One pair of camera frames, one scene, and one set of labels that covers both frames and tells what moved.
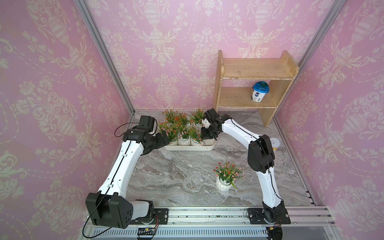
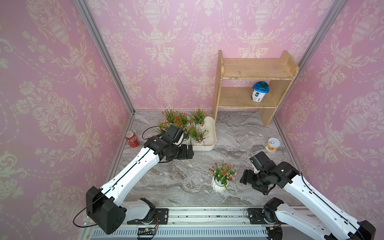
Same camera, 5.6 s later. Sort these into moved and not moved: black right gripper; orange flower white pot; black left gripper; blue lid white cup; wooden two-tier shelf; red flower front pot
Moved: black left gripper; red flower front pot; black right gripper
Not moved: orange flower white pot; wooden two-tier shelf; blue lid white cup
